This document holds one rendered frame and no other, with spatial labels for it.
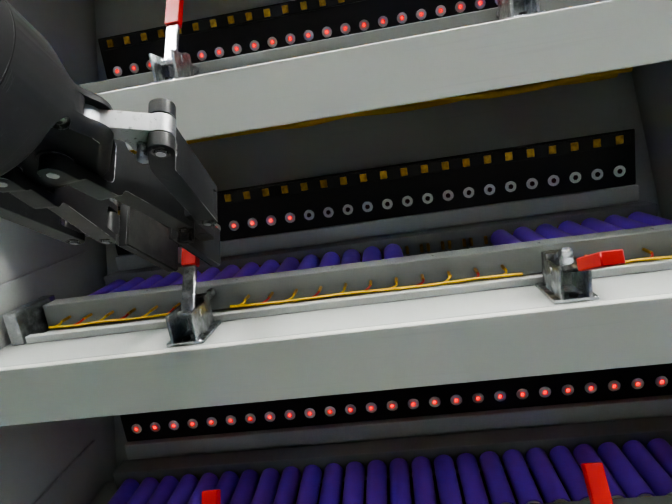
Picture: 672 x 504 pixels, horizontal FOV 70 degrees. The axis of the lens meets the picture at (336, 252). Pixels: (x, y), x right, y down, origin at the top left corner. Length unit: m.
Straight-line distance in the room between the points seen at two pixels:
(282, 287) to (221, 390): 0.10
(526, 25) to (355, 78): 0.12
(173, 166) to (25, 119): 0.07
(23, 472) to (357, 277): 0.33
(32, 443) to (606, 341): 0.47
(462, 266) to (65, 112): 0.29
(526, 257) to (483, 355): 0.10
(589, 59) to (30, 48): 0.33
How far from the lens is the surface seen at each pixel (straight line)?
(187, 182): 0.26
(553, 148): 0.52
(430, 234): 0.48
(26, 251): 0.53
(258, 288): 0.41
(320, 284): 0.39
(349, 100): 0.37
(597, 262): 0.29
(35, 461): 0.53
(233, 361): 0.35
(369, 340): 0.33
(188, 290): 0.38
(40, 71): 0.22
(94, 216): 0.32
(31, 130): 0.21
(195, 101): 0.40
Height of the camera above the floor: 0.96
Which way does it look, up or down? 8 degrees up
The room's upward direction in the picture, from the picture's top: 6 degrees counter-clockwise
